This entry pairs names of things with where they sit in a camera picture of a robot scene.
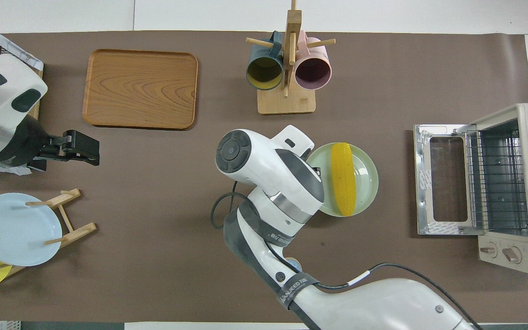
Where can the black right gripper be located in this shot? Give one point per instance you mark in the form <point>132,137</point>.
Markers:
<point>315,173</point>

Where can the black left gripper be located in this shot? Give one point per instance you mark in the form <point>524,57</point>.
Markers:
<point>19,144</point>

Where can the yellow corn cob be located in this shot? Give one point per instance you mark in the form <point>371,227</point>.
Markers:
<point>344,178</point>

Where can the pale green round plate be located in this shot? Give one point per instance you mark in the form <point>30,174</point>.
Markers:
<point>367,178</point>

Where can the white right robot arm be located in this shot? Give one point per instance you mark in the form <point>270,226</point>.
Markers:
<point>268,169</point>

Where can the wooden mug tree stand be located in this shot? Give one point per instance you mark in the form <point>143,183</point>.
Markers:
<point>287,103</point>

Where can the wooden plate rack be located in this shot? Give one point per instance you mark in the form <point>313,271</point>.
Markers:
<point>78,231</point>

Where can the crumpled white plastic sheet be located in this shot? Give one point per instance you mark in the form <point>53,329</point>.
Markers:
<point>2,170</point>

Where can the brown wooden tray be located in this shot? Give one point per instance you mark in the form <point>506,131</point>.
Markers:
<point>140,89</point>

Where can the brown table mat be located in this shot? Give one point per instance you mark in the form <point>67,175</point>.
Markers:
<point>154,206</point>

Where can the pink ribbed mug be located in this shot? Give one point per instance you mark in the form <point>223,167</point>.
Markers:
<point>313,73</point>

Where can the light blue round plate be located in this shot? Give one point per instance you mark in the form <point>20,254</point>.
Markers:
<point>16,229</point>

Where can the dark teal ribbed mug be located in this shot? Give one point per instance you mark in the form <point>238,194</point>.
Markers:
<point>264,73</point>

